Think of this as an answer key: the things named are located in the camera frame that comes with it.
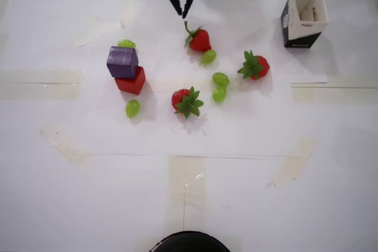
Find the purple wooden cube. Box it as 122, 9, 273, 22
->
106, 45, 139, 79

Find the red wooden cube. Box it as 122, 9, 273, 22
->
114, 66, 146, 95

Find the long-stemmed red toy strawberry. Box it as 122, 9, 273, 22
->
184, 21, 212, 54

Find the large red toy strawberry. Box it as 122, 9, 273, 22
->
237, 50, 271, 81

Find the small red toy strawberry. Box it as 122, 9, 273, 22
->
171, 86, 204, 120

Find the white and black carton box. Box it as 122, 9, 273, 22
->
280, 0, 330, 48

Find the black round camera stand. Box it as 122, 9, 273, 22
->
149, 230, 230, 252

